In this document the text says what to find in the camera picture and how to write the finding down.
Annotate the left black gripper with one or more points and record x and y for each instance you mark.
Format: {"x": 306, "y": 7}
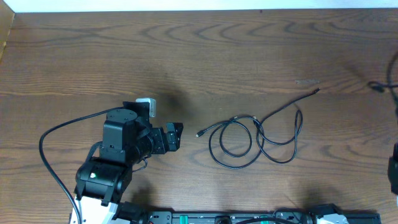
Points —
{"x": 163, "y": 140}

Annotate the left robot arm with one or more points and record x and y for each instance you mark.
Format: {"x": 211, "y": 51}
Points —
{"x": 128, "y": 139}

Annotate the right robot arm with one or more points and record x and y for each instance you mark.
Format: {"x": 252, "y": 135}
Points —
{"x": 392, "y": 170}

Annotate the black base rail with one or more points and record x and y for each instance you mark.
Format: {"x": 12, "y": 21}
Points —
{"x": 224, "y": 217}

